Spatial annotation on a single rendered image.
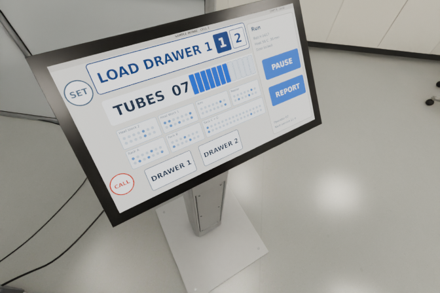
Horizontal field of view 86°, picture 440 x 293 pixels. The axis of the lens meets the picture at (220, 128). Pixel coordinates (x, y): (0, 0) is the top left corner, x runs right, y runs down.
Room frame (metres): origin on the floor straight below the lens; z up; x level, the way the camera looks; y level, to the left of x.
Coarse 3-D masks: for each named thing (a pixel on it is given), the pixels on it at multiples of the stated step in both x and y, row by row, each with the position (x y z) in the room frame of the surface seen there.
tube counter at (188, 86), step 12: (240, 60) 0.40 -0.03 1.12; (252, 60) 0.41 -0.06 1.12; (192, 72) 0.35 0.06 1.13; (204, 72) 0.36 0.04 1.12; (216, 72) 0.37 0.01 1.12; (228, 72) 0.37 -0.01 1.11; (240, 72) 0.38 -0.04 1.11; (252, 72) 0.39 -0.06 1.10; (168, 84) 0.32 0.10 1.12; (180, 84) 0.33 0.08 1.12; (192, 84) 0.33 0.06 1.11; (204, 84) 0.34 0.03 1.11; (216, 84) 0.35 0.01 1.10; (180, 96) 0.31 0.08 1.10; (192, 96) 0.32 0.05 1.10
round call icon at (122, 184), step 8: (112, 176) 0.18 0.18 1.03; (120, 176) 0.18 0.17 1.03; (128, 176) 0.18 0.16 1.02; (112, 184) 0.16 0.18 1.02; (120, 184) 0.17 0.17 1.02; (128, 184) 0.17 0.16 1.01; (136, 184) 0.17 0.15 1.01; (112, 192) 0.15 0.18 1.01; (120, 192) 0.16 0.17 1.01; (128, 192) 0.16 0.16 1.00
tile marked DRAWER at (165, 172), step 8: (184, 152) 0.24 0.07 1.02; (168, 160) 0.22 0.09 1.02; (176, 160) 0.22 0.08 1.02; (184, 160) 0.23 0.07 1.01; (192, 160) 0.23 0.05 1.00; (152, 168) 0.20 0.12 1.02; (160, 168) 0.20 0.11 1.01; (168, 168) 0.21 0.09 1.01; (176, 168) 0.21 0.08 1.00; (184, 168) 0.22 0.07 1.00; (192, 168) 0.22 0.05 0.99; (152, 176) 0.19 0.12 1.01; (160, 176) 0.19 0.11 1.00; (168, 176) 0.20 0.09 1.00; (176, 176) 0.20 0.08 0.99; (184, 176) 0.20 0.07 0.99; (152, 184) 0.18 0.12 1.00; (160, 184) 0.18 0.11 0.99
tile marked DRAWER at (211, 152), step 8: (224, 136) 0.28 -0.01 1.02; (232, 136) 0.29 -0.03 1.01; (208, 144) 0.26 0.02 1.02; (216, 144) 0.27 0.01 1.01; (224, 144) 0.27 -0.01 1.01; (232, 144) 0.28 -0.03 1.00; (240, 144) 0.28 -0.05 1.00; (200, 152) 0.25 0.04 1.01; (208, 152) 0.25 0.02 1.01; (216, 152) 0.25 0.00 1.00; (224, 152) 0.26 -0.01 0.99; (232, 152) 0.26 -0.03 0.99; (208, 160) 0.24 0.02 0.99; (216, 160) 0.24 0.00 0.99
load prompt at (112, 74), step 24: (240, 24) 0.45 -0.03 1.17; (144, 48) 0.35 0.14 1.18; (168, 48) 0.36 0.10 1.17; (192, 48) 0.38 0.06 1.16; (216, 48) 0.40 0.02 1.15; (240, 48) 0.42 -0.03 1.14; (96, 72) 0.29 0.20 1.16; (120, 72) 0.31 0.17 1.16; (144, 72) 0.32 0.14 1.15; (168, 72) 0.33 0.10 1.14
